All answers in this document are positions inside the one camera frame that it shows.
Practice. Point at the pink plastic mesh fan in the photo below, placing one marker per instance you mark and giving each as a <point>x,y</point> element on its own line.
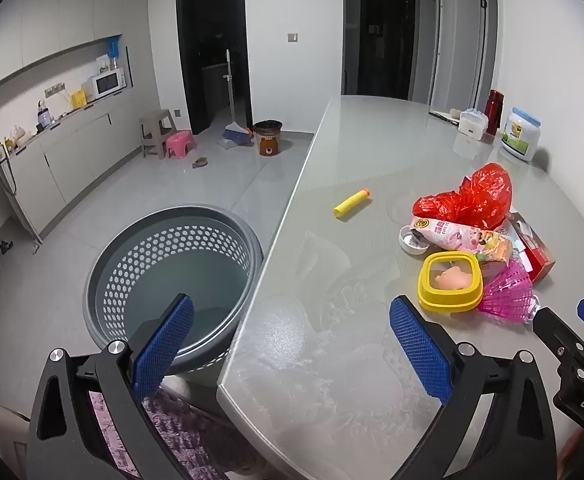
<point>509,292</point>

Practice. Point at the red and brown cardboard box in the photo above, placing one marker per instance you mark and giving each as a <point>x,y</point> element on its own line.
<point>534,247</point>

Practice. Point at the grey upper wall cabinet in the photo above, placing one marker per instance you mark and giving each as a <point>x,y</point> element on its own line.
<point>57,20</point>

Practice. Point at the red thermos bottle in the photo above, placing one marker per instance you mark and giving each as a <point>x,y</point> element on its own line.
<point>493,111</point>

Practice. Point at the grey lower kitchen cabinet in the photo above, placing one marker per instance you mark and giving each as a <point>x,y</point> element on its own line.
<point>72,160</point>

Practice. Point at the small white cap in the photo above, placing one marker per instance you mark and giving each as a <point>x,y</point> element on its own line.
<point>412,241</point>

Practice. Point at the dark flat item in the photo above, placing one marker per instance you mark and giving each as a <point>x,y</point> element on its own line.
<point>444,115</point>

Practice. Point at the pink plastic stool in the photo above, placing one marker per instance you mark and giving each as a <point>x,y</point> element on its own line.
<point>179,144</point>

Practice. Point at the yellow foam dart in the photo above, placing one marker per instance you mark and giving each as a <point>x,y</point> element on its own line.
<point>352,203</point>

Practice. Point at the brown slipper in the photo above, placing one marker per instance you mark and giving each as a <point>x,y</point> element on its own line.
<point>200,162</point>

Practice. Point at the brown round waste bin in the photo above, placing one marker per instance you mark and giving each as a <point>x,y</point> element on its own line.
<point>268,139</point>

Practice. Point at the white tissue pack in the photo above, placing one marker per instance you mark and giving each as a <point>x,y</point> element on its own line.
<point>473,122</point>

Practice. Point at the grey perforated plastic basket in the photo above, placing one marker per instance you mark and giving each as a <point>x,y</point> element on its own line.
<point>172,280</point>

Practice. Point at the yellow lidded plastic container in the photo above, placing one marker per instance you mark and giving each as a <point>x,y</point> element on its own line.
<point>451,281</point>

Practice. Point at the pink snack packet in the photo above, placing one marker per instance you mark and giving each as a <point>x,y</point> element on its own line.
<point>459,237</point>

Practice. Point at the blue water jug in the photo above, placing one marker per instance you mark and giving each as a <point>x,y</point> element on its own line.
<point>114,51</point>

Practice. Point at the white microwave oven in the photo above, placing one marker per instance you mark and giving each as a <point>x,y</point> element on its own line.
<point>107,83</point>

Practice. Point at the wall socket strip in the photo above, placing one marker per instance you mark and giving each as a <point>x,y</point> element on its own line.
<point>54,91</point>

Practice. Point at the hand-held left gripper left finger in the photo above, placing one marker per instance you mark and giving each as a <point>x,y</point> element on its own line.
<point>164,345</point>

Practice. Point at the yellow box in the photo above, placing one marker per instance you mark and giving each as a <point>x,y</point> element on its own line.
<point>78,99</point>

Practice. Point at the white jar with blue lid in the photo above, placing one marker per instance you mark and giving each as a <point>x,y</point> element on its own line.
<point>520,134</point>

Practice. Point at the red plastic bag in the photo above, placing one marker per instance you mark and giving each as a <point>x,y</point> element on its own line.
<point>472,200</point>

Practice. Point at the grey dustpan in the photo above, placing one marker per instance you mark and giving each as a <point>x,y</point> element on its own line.
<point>232,144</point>

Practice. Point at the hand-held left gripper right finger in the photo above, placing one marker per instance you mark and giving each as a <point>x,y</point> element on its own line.
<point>419,350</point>

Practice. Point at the person's fuzzy pajama clothing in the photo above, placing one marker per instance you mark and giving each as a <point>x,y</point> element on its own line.
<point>187,435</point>

